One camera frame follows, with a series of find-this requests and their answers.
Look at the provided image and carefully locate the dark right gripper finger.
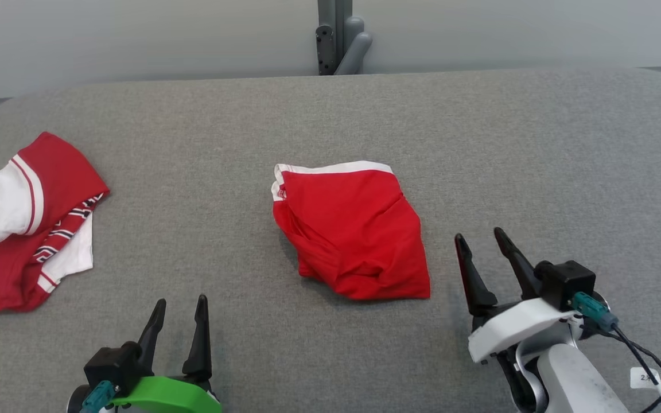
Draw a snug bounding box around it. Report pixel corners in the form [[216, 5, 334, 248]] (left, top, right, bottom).
[[494, 228, 542, 300], [455, 234, 499, 317]]

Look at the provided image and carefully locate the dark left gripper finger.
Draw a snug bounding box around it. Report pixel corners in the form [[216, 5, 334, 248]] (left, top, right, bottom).
[[138, 299, 166, 373], [183, 295, 213, 384]]

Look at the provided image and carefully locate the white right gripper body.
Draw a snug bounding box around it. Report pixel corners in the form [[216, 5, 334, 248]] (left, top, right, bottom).
[[468, 297, 584, 413]]

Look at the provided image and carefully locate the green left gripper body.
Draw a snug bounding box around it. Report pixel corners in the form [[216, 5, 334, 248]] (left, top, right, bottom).
[[112, 376, 222, 413]]

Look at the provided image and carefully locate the red shorts white trim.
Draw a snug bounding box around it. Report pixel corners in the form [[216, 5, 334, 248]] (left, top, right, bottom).
[[271, 161, 431, 301]]

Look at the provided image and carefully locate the grey fabric sofa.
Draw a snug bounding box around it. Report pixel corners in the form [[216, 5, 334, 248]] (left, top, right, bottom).
[[0, 68, 661, 413]]

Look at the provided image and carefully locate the black left cable teal plug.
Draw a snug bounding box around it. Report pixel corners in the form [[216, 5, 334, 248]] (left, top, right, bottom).
[[81, 381, 116, 413]]

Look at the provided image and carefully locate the black cable teal plug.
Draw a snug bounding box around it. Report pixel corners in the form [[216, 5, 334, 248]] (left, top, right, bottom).
[[571, 291, 661, 413], [81, 381, 116, 413]]

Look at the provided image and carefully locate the black right cable teal plug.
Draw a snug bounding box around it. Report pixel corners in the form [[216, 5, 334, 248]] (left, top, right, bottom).
[[571, 291, 661, 413]]

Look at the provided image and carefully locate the white cable label tag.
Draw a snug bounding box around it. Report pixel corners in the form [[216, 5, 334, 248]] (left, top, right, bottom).
[[630, 367, 661, 402]]

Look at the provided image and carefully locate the grey metal post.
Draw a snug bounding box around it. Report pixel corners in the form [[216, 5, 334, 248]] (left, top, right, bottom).
[[315, 0, 373, 76]]

